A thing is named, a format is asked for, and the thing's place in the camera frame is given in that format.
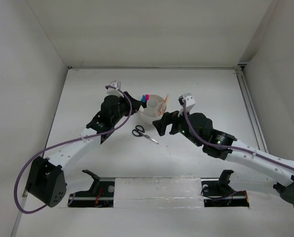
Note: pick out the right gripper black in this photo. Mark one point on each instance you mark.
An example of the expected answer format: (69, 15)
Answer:
(167, 118)

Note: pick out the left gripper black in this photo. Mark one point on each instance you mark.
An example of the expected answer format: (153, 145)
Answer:
(135, 104)

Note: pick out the blue cap black marker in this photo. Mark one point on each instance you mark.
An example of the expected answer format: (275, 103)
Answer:
(143, 98)

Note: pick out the black handled scissors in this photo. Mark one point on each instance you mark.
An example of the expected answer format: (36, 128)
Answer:
(139, 131)

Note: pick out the pink pen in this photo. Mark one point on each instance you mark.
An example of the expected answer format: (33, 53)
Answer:
(161, 111)

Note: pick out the yellow highlighter pen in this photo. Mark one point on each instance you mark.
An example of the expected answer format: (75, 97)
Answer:
(165, 101)

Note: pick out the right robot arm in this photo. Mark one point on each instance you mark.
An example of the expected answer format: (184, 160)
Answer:
(272, 175)

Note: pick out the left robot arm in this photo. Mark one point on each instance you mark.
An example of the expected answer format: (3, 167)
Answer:
(46, 180)

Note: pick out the white round divided organizer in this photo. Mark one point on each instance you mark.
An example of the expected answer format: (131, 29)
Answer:
(149, 110)

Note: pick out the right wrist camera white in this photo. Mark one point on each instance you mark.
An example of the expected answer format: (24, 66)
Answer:
(187, 102)

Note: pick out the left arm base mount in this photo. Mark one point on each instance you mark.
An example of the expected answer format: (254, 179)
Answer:
(99, 195)

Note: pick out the aluminium rail right edge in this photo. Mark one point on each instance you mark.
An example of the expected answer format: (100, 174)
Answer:
(261, 143)

